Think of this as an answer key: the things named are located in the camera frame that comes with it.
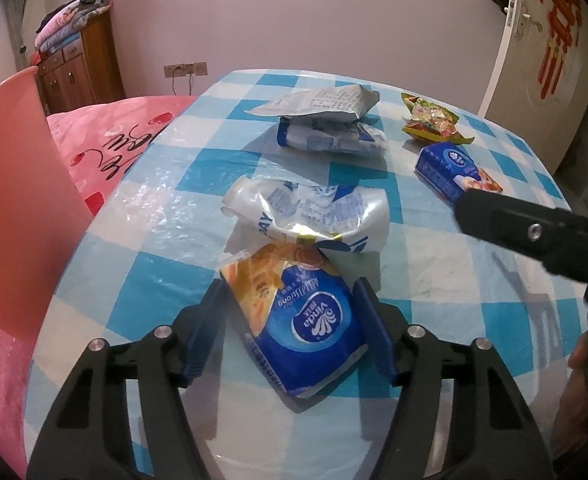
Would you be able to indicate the white door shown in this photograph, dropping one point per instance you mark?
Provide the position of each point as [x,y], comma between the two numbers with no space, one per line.
[523,85]

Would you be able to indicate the blue pink tissue packet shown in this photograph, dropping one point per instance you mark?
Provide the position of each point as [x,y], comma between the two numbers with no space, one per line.
[448,167]

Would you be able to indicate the yellow green snack packet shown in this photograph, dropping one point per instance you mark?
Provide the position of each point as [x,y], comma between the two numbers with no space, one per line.
[431,120]

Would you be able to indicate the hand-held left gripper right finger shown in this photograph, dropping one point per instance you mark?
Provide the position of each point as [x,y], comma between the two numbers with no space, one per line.
[376,330]

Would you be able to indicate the wall socket strip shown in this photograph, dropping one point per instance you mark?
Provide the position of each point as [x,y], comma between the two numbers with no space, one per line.
[186,69]

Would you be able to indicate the crumpled white plastic bag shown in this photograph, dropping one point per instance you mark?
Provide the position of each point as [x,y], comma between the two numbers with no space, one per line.
[324,210]

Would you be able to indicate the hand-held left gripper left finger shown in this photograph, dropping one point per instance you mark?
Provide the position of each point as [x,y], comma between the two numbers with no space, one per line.
[199,350]

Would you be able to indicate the silver grey snack bag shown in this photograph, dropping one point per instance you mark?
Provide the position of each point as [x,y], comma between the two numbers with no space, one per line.
[319,102]

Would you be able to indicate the blue white crumpled pouch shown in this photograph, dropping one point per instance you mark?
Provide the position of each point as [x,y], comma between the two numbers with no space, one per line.
[324,137]

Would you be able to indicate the pink plastic bucket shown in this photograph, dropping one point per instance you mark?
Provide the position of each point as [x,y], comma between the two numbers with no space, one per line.
[19,185]

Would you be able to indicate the brown wooden cabinet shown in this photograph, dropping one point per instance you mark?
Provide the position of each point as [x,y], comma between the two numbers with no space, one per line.
[89,65]

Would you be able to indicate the blue orange tissue packet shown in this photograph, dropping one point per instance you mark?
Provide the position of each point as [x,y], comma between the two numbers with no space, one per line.
[304,330]

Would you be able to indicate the pile of folded blankets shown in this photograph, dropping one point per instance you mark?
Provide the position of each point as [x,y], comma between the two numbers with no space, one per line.
[69,20]

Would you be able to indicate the blue white checked tablecloth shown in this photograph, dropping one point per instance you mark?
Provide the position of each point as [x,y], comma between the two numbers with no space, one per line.
[448,270]

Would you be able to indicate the person's right hand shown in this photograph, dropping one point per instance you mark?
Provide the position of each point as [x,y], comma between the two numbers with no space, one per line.
[573,420]

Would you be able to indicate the grey patterned curtain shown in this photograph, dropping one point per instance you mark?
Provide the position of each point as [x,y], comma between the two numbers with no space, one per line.
[16,10]

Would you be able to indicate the pink heart print blanket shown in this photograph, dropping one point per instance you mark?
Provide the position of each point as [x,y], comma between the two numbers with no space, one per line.
[114,135]

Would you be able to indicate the red door ornament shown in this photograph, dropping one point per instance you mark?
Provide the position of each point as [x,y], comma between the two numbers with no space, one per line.
[558,20]

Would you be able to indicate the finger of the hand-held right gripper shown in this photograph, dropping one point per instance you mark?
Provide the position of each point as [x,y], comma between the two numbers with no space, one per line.
[513,225]

